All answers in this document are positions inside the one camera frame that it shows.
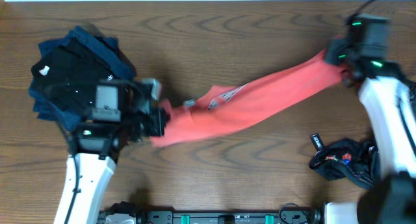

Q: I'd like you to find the red soccer t-shirt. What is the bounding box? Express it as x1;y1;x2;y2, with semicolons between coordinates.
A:
150;52;344;147

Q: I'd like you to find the black patterned jersey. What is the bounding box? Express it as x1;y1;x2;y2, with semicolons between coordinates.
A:
309;133;381;190

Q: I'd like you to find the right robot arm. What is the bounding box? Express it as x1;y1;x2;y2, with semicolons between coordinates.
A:
323;13;415;223

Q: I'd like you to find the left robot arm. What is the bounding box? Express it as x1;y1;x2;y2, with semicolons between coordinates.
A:
49;79;169;223

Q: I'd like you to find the navy folded shirt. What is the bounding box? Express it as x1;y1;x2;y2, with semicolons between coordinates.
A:
28;26;135;131

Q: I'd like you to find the black folded polo shirt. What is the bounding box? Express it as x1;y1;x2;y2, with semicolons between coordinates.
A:
31;39;115;115

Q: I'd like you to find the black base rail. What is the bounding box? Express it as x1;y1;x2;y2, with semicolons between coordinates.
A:
96;201;324;224

